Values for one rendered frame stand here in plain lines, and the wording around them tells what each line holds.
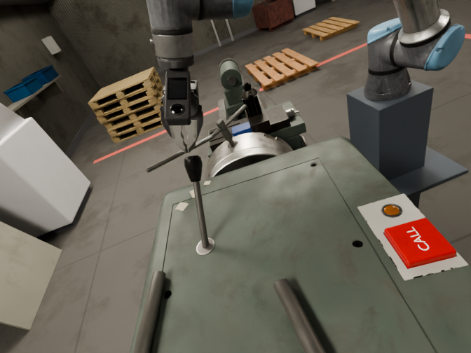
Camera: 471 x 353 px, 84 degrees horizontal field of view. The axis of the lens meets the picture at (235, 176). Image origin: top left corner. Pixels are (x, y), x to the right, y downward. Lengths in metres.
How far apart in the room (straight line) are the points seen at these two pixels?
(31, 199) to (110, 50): 6.14
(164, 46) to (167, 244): 0.37
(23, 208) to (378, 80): 3.36
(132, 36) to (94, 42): 1.02
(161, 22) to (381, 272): 0.52
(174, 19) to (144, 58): 8.27
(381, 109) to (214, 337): 0.87
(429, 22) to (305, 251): 0.69
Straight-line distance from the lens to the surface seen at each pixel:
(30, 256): 3.22
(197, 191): 0.47
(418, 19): 0.90
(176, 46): 0.54
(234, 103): 1.88
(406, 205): 0.49
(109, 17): 8.78
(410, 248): 0.43
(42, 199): 3.41
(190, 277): 0.48
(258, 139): 0.77
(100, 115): 4.96
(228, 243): 0.49
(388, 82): 1.08
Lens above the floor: 1.62
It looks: 36 degrees down
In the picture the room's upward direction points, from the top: 24 degrees counter-clockwise
